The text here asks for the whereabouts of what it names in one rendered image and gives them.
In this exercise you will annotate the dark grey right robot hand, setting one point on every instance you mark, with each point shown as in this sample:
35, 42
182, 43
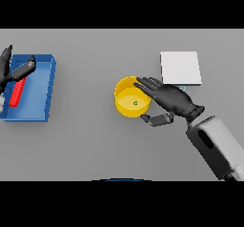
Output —
170, 98

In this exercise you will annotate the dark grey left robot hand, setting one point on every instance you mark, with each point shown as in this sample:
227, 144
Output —
19, 71

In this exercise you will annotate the red beaker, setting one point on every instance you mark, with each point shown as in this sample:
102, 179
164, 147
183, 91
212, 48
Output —
17, 92

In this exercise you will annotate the yellow bowl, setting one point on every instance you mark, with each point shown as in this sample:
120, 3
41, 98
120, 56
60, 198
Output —
130, 101

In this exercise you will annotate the pale square measuring scale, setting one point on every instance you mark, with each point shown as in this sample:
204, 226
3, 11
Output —
180, 68

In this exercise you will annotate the green nut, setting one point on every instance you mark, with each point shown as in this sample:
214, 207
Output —
135, 103

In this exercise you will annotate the blue tray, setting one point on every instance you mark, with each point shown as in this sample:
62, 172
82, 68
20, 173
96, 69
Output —
33, 91

